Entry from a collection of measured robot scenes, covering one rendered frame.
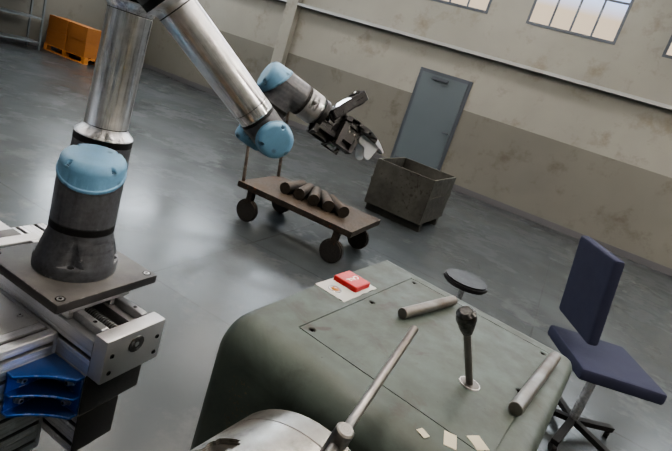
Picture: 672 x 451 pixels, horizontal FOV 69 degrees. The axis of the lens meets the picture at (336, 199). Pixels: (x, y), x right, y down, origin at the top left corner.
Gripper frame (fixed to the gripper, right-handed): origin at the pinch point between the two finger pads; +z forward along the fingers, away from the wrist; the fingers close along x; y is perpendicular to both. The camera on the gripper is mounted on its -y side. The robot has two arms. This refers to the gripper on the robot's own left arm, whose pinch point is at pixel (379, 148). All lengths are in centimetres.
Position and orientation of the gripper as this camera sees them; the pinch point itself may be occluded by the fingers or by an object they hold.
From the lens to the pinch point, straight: 127.8
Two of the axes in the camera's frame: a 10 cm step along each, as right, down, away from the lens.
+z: 7.4, 4.8, 4.7
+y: -4.3, 8.8, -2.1
